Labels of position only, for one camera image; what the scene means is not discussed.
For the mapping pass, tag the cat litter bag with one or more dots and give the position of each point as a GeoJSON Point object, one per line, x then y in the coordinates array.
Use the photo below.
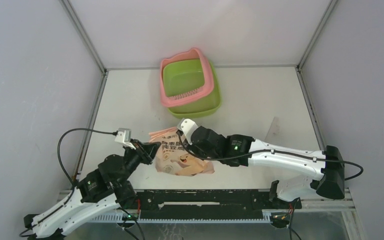
{"type": "Point", "coordinates": [172, 159]}

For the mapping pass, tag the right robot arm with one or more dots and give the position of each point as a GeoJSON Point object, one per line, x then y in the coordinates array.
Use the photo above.
{"type": "Point", "coordinates": [320, 171]}

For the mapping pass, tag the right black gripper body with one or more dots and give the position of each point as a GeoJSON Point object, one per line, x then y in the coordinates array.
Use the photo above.
{"type": "Point", "coordinates": [197, 151]}

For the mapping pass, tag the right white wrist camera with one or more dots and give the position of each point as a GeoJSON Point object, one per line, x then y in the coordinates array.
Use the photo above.
{"type": "Point", "coordinates": [187, 127]}

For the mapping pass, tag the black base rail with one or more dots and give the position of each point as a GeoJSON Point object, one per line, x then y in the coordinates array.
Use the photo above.
{"type": "Point", "coordinates": [230, 204]}

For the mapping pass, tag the pink green litter box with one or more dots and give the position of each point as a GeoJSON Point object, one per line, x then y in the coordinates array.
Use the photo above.
{"type": "Point", "coordinates": [189, 85]}

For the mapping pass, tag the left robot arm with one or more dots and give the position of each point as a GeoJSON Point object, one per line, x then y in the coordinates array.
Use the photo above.
{"type": "Point", "coordinates": [105, 189]}

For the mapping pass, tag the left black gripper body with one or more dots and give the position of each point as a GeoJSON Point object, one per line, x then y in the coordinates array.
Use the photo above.
{"type": "Point", "coordinates": [139, 155]}

